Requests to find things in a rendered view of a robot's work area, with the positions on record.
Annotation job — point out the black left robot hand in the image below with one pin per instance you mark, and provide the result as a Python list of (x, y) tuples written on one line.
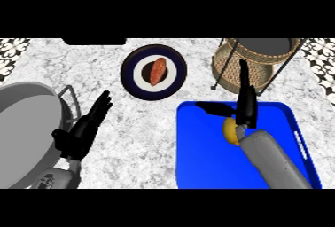
[(84, 127)]

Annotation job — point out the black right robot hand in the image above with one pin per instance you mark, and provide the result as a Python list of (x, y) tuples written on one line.
[(246, 106)]

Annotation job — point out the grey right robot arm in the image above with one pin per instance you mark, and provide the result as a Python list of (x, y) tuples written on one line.
[(271, 159)]

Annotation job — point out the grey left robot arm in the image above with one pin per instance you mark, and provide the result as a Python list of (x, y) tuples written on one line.
[(60, 174)]

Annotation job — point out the yellow lemon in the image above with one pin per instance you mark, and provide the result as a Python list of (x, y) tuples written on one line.
[(228, 131)]

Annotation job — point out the wicker tiered basket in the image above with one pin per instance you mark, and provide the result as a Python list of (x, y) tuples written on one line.
[(256, 59)]

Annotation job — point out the blue plastic tray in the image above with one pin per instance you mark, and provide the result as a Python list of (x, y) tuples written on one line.
[(209, 153)]

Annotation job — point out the large grey pot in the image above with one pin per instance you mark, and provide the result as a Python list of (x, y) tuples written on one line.
[(25, 130)]

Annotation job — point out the orange sweet potato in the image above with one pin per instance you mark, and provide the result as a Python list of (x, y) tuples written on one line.
[(156, 71)]

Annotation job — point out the dark blue and white plate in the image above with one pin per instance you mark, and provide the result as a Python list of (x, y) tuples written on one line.
[(153, 72)]

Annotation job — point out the black appliance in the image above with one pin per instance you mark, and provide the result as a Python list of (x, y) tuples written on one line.
[(92, 41)]

